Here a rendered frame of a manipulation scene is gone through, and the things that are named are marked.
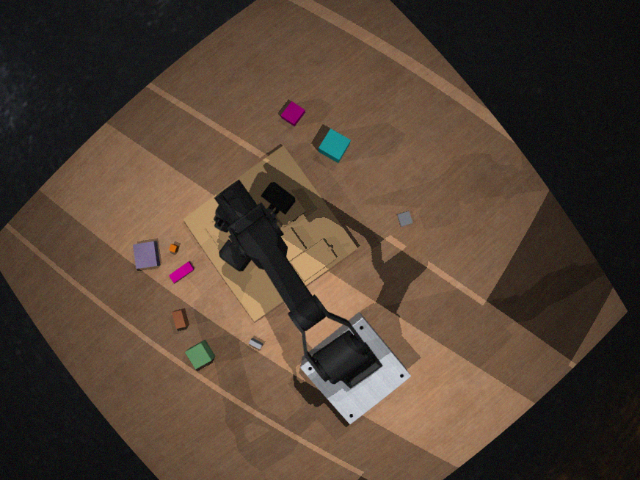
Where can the teal block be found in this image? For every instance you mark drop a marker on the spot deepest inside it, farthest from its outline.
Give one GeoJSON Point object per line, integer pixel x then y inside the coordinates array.
{"type": "Point", "coordinates": [334, 145]}

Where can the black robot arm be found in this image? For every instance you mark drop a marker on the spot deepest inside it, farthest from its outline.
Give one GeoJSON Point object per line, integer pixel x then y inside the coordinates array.
{"type": "Point", "coordinates": [347, 358]}

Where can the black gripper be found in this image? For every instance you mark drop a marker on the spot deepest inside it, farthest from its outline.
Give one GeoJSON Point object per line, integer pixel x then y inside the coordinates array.
{"type": "Point", "coordinates": [281, 200]}

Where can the green cube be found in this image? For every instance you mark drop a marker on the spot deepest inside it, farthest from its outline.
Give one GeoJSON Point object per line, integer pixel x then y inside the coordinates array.
{"type": "Point", "coordinates": [200, 354]}

